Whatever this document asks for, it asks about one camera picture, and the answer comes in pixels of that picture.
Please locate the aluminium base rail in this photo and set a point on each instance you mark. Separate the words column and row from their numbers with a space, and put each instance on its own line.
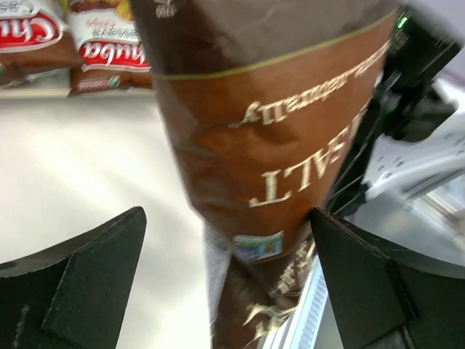
column 423, row 212

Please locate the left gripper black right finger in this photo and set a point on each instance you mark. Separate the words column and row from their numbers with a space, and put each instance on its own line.
column 384, row 295

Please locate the brown Kettle sea salt bag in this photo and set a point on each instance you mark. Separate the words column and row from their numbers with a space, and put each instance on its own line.
column 261, row 101

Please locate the brown Chuba chips bag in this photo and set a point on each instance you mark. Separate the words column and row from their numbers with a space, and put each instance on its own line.
column 35, row 41
column 108, row 41

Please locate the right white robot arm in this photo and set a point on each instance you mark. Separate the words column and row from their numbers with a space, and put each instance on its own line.
column 405, row 105

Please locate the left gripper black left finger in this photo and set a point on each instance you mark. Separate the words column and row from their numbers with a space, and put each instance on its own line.
column 73, row 294

